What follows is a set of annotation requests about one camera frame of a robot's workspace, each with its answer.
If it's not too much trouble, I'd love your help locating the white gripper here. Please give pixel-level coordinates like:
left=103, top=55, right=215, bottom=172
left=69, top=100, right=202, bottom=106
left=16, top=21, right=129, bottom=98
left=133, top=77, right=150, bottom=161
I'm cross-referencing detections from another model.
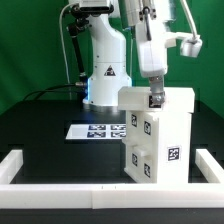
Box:
left=135, top=20, right=167, bottom=105

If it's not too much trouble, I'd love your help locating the white cabinet body box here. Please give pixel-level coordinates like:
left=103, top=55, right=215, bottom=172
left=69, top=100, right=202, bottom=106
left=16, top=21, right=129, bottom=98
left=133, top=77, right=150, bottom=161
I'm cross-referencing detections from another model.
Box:
left=121, top=109, right=194, bottom=185

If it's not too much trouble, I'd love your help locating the white cabinet top block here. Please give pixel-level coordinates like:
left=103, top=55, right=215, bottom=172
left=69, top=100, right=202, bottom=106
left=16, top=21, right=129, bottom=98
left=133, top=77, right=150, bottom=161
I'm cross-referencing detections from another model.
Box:
left=118, top=87, right=195, bottom=113

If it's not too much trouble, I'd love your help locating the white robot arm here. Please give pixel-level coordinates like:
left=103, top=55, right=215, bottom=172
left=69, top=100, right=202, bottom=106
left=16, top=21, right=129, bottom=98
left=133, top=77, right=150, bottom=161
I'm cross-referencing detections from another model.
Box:
left=68, top=0, right=173, bottom=110

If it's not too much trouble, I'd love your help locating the white U-shaped fence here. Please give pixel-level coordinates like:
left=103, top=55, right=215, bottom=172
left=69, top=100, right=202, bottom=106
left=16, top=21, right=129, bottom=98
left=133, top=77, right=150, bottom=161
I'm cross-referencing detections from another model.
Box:
left=0, top=149, right=224, bottom=209

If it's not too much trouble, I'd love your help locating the black cable bundle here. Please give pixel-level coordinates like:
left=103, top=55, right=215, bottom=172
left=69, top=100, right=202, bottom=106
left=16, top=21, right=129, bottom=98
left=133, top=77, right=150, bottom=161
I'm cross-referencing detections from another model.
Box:
left=21, top=83, right=88, bottom=102

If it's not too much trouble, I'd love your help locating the white flat base plate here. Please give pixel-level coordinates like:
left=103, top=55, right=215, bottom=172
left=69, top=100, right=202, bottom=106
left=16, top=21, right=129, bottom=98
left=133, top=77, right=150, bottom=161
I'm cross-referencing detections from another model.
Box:
left=66, top=124, right=126, bottom=140

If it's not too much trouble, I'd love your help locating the white cable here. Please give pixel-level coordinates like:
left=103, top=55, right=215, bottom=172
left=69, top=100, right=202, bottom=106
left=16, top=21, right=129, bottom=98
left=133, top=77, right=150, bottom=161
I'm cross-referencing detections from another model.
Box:
left=58, top=3, right=81, bottom=85

